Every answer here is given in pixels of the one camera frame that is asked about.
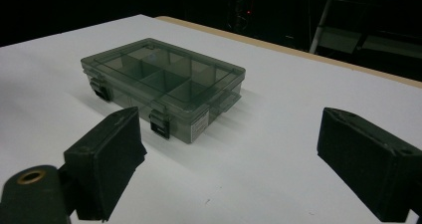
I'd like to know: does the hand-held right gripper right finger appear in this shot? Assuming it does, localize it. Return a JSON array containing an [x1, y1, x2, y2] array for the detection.
[[316, 107, 422, 224]]

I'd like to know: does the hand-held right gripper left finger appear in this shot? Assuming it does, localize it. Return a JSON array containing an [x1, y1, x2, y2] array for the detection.
[[63, 106, 147, 223]]

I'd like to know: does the smoky clear plastic compartment box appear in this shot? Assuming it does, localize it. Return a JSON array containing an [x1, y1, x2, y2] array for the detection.
[[80, 37, 247, 145]]

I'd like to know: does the grey metal stand base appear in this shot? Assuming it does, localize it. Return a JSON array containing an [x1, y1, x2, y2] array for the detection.
[[316, 26, 422, 61]]

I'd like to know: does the white metal stand leg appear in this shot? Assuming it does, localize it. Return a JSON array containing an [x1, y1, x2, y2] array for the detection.
[[309, 0, 336, 55]]

